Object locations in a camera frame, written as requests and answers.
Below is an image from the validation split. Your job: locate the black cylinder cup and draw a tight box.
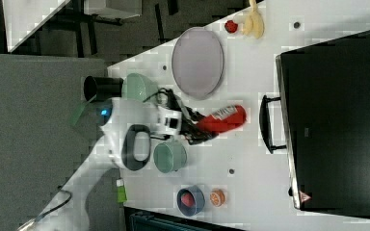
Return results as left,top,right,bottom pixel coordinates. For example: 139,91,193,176
83,76,123,101

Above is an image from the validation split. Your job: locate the blue bowl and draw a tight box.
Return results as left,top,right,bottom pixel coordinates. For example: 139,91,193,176
176,186,205,217

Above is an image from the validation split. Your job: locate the red plush ketchup bottle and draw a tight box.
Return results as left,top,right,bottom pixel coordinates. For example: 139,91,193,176
197,105,247,134

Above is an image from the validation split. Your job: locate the green bowl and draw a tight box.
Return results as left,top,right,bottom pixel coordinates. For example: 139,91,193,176
121,73,158,101

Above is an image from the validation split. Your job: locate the red fruit in bowl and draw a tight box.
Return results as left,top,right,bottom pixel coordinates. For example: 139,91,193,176
181,192,195,207

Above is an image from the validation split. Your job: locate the black cable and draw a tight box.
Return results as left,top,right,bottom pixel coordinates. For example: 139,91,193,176
35,186,73,222

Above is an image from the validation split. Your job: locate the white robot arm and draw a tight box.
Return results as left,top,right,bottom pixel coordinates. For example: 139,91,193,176
16,88,214,231

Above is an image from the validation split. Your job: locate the grey round plate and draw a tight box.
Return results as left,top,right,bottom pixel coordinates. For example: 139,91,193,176
172,27,224,100

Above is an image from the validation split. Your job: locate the black oven door handle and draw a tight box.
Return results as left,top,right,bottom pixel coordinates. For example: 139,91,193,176
259,95,286,154

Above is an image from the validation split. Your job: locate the orange slice toy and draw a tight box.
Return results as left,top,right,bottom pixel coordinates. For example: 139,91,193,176
209,189,225,207

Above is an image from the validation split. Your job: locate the green mug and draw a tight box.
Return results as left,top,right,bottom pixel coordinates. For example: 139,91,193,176
153,141,187,173

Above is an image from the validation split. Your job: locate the red strawberry toy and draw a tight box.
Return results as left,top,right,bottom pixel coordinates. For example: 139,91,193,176
225,20,238,34

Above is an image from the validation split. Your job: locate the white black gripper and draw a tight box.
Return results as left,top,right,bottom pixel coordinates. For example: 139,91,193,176
155,90,217,145

